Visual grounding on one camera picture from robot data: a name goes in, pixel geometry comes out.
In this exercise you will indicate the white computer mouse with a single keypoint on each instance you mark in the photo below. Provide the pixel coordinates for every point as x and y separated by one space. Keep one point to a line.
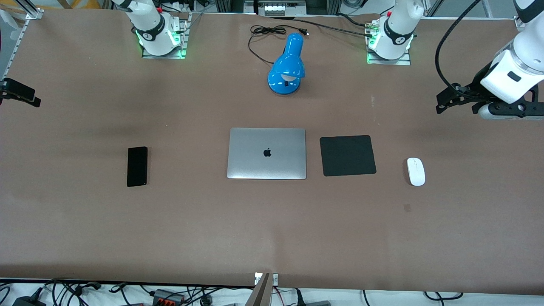
416 172

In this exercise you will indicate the aluminium frame extrusion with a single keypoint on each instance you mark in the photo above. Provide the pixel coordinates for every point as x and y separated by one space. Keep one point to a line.
521 23
34 10

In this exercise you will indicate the black power adapter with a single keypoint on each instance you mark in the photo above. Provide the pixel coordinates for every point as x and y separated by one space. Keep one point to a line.
27 301

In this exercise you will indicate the grey control box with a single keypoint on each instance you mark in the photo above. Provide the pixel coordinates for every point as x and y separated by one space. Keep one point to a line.
278 8

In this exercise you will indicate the black mouse pad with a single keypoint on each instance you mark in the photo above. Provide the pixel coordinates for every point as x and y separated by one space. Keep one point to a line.
347 155

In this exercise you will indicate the black smartphone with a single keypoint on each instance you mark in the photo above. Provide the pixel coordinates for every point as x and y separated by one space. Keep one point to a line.
137 166

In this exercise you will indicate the perforated metal rail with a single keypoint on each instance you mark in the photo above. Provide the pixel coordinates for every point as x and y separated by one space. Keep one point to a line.
15 44

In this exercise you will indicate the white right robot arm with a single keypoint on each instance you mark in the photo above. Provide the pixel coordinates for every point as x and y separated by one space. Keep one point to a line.
148 25

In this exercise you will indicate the brown slanted post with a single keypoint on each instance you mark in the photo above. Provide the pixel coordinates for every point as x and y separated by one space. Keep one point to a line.
262 293

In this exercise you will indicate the blue desk lamp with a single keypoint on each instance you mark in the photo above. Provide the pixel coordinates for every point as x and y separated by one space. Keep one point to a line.
285 68

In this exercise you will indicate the white metal bracket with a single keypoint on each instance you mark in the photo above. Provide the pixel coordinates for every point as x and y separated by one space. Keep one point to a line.
274 279

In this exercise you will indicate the grey orange power strip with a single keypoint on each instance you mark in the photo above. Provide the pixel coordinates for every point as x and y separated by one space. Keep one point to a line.
168 296

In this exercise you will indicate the silver laptop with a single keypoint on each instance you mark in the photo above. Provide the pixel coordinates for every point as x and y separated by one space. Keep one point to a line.
266 163

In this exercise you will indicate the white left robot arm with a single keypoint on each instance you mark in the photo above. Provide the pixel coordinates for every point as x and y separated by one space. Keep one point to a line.
397 25

